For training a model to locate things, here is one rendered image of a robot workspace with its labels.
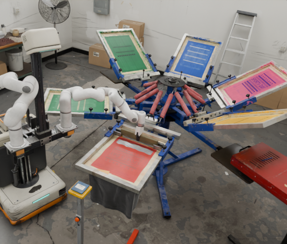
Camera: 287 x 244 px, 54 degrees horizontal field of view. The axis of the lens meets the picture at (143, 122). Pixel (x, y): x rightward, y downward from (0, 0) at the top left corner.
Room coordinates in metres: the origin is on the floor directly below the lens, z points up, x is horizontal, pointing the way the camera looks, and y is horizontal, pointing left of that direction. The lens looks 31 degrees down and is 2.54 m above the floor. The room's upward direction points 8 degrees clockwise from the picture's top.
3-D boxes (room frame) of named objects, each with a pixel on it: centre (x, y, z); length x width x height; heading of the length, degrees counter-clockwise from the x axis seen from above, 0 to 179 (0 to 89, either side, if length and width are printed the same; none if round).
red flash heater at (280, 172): (1.92, -1.17, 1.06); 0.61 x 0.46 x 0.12; 40
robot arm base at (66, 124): (2.08, 0.68, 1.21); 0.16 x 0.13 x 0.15; 50
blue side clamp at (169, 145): (2.15, -0.24, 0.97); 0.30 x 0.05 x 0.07; 160
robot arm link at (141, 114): (2.22, 0.06, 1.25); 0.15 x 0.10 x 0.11; 102
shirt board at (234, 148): (2.50, -0.69, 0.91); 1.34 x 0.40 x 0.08; 40
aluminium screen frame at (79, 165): (2.02, 0.10, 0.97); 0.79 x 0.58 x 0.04; 160
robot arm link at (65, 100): (2.08, 0.68, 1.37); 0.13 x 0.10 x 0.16; 12
